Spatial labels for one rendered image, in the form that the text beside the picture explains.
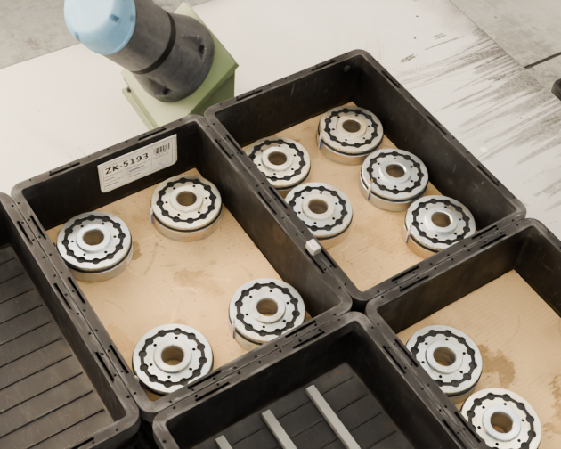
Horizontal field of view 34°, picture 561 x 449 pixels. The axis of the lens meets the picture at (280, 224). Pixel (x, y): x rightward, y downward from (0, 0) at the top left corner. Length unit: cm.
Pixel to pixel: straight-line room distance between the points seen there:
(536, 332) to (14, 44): 204
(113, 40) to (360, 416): 68
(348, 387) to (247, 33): 88
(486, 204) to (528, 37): 181
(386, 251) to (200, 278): 27
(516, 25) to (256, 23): 145
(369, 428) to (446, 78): 84
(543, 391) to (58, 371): 63
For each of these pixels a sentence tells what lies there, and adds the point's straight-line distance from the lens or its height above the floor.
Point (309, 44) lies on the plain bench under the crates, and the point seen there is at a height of 70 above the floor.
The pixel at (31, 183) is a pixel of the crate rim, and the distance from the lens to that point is 129.
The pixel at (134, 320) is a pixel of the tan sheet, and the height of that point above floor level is 83.
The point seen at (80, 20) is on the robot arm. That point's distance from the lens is 148.
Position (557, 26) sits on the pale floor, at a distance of 322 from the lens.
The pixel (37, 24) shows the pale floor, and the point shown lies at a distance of 303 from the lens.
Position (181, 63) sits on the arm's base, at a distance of 154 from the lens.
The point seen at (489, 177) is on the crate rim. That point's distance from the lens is 135.
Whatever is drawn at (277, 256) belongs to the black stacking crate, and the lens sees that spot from 128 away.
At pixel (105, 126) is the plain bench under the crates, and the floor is 70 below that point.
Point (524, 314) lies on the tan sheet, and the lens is 134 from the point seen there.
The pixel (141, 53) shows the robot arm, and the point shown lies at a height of 91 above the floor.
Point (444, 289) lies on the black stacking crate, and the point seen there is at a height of 88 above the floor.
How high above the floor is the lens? 189
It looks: 51 degrees down
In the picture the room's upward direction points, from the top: 6 degrees clockwise
